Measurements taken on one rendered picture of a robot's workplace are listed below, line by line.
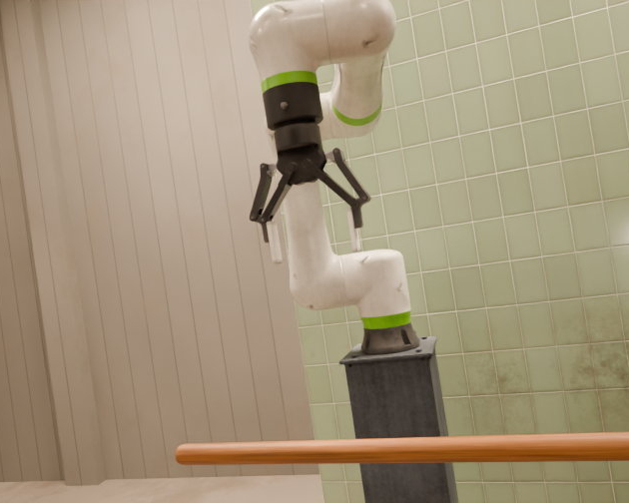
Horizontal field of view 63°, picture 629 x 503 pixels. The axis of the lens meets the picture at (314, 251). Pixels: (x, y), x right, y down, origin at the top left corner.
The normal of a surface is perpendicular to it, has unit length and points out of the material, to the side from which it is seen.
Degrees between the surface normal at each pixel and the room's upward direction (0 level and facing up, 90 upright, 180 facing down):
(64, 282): 90
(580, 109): 90
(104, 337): 90
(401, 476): 90
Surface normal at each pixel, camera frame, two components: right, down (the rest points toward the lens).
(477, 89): -0.33, 0.03
